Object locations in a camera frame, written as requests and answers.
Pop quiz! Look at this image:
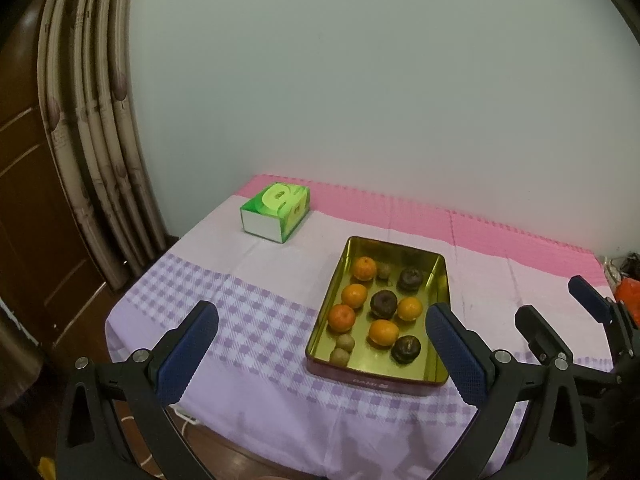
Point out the pink purple checked tablecloth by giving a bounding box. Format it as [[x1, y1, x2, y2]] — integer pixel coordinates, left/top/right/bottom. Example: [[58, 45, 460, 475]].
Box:
[[105, 174, 618, 478]]

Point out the dark brown round fruit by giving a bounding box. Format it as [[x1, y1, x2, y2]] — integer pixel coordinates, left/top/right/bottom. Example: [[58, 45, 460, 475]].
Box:
[[391, 335, 422, 364], [370, 290, 399, 320], [397, 267, 426, 292]]

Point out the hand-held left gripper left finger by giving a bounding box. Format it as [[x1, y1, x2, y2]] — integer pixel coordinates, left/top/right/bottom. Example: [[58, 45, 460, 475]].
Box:
[[54, 300, 221, 480]]

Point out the brown wooden door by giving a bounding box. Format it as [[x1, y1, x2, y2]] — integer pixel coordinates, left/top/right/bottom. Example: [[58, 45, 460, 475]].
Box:
[[0, 0, 126, 411]]

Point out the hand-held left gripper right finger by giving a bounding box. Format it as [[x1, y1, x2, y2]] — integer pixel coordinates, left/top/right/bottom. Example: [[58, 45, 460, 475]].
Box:
[[425, 302, 588, 480]]

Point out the orange plastic bag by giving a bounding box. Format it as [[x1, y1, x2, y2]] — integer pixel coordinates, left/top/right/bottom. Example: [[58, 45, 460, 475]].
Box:
[[614, 279, 640, 326]]

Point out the orange mandarin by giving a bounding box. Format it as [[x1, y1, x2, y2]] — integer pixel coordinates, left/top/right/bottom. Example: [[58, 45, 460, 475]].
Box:
[[327, 304, 357, 333], [341, 283, 369, 309], [368, 319, 400, 348], [350, 256, 378, 282], [396, 296, 424, 322]]

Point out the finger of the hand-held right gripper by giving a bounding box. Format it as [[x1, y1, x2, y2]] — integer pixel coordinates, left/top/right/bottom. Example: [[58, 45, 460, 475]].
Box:
[[568, 275, 615, 326], [515, 305, 572, 365]]

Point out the gold metal tin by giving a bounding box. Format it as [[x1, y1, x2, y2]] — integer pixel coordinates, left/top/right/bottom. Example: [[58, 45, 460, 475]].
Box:
[[305, 236, 449, 397]]

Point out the beige patterned curtain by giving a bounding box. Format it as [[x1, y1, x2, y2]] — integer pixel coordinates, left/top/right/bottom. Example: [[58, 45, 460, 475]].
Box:
[[37, 0, 168, 291]]

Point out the green tissue box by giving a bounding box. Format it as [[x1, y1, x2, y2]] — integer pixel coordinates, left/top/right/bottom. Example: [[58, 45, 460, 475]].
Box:
[[240, 183, 312, 244]]

